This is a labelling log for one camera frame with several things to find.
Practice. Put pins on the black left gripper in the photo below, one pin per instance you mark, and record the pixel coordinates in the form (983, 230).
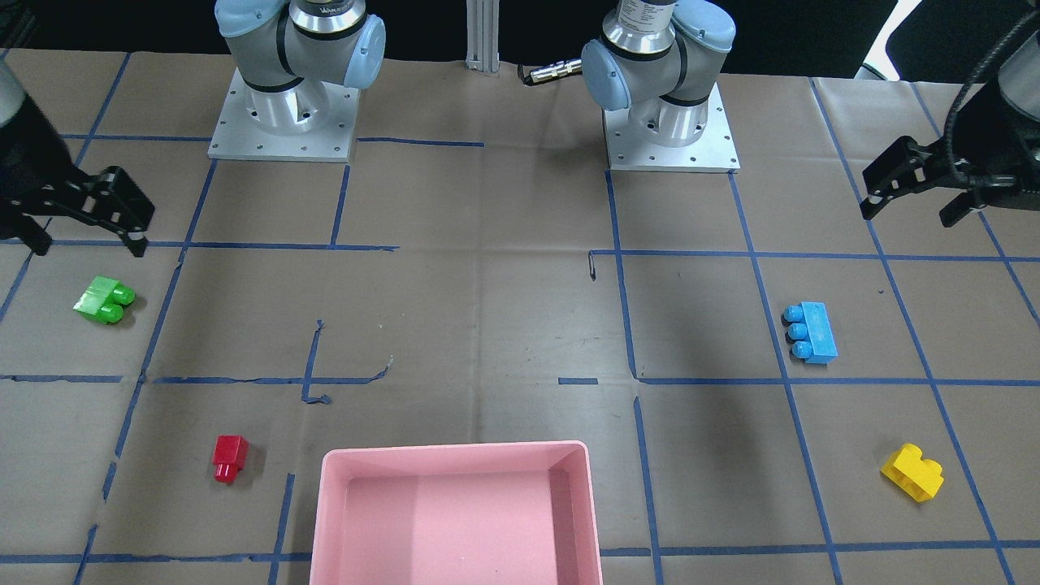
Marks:
(912, 165)

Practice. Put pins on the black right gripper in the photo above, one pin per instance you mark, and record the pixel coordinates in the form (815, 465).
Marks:
(32, 154)

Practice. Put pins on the green toy block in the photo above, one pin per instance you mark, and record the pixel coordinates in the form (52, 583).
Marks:
(104, 300)

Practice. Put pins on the blue toy block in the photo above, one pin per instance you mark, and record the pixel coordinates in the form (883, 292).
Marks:
(809, 329)

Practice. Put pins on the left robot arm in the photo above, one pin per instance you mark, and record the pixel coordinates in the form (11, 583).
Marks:
(659, 60)

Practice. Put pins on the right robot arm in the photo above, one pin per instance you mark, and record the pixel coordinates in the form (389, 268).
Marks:
(300, 69)

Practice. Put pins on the pink plastic box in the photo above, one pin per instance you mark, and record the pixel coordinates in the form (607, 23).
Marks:
(505, 513)

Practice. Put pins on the red toy block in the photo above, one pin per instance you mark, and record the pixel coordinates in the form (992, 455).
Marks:
(229, 456)

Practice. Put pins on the yellow toy block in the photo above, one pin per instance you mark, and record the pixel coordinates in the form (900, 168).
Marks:
(919, 477)

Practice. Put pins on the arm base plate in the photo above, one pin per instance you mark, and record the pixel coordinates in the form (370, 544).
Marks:
(655, 135)
(313, 122)

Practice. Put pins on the metal cable connector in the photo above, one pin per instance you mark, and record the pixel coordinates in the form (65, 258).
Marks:
(536, 76)

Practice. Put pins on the aluminium profile post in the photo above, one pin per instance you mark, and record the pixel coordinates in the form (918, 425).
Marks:
(482, 36)

